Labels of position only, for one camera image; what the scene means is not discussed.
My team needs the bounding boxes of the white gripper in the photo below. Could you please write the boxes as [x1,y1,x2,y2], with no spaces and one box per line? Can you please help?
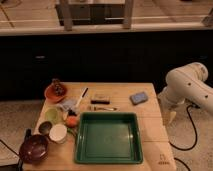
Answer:
[157,87,185,125]

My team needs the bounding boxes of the blue sponge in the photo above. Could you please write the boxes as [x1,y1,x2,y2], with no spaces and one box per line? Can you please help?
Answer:
[130,92,148,105]

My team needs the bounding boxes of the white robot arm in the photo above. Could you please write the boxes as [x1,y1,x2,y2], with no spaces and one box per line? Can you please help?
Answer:
[157,62,213,125]

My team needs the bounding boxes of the green plastic tray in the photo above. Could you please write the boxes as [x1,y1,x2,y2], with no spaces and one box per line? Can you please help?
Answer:
[74,112,143,164]

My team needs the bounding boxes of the dark rectangular block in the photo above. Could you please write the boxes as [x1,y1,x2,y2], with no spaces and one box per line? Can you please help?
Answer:
[91,95,110,104]

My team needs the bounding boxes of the metal utensil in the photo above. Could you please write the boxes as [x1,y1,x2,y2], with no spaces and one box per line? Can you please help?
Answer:
[88,106,117,111]

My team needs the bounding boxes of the orange carrot toy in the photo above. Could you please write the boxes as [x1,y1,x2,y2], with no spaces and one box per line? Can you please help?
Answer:
[65,116,78,128]

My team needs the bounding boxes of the clear plastic bag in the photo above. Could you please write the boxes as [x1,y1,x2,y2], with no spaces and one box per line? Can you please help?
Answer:
[56,99,77,112]

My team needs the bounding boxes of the wooden table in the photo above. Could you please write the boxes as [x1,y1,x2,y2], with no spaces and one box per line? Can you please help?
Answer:
[21,82,178,171]

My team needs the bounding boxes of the white cup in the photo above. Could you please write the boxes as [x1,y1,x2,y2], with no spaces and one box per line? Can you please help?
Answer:
[49,124,67,144]

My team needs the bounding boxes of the orange bowl with pinecone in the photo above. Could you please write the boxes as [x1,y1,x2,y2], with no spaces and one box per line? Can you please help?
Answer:
[44,79,67,103]

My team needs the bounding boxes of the light green cup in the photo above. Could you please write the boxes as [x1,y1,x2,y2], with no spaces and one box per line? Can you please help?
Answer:
[45,108,62,125]

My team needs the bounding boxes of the small dark bowl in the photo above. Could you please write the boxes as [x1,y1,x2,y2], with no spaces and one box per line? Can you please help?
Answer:
[38,121,52,135]

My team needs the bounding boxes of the dark red pot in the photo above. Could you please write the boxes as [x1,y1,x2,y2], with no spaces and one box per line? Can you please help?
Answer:
[19,129,48,164]

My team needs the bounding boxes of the black cable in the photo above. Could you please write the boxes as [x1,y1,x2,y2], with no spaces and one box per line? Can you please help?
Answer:
[168,104,199,152]

